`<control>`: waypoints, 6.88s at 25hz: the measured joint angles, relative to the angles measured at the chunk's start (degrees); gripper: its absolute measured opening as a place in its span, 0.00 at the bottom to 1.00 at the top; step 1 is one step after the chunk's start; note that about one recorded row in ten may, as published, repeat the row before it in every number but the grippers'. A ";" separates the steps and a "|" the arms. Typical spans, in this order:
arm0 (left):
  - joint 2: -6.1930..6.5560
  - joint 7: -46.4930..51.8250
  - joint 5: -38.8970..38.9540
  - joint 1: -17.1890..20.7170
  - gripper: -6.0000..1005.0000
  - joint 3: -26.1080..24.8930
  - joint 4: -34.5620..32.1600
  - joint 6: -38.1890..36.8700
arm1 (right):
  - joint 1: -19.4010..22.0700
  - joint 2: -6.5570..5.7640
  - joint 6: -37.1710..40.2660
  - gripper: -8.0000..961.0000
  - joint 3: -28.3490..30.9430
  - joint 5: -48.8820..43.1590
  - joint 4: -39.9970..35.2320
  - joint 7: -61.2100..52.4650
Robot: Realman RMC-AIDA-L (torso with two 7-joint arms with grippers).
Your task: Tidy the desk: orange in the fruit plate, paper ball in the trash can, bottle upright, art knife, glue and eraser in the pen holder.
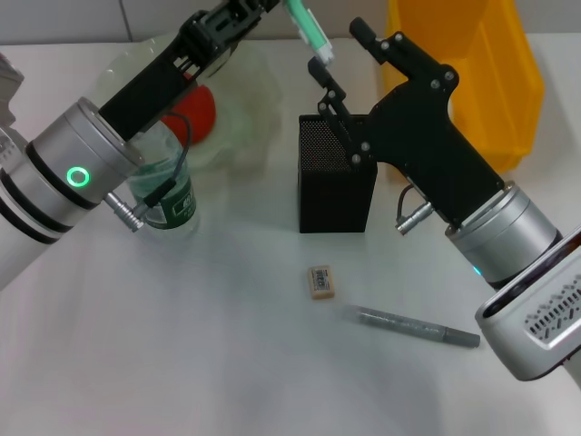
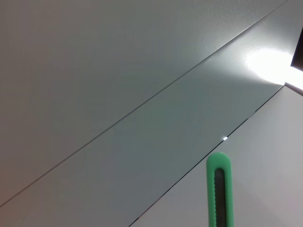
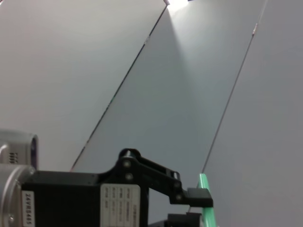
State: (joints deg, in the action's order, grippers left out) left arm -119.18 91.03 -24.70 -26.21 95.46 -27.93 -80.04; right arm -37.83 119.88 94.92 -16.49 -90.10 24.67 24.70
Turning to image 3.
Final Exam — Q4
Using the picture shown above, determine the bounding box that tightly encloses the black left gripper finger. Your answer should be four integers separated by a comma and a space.
139, 155, 214, 206
148, 212, 204, 227

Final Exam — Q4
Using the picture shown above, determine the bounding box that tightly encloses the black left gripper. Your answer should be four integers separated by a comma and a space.
21, 148, 150, 227

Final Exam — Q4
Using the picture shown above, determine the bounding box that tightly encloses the green utility knife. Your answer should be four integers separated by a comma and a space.
197, 173, 218, 227

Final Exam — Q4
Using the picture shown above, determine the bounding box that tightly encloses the bright ceiling lamp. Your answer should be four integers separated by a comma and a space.
164, 0, 194, 10

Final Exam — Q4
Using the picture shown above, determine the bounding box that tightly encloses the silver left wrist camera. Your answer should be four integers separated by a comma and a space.
0, 129, 39, 170

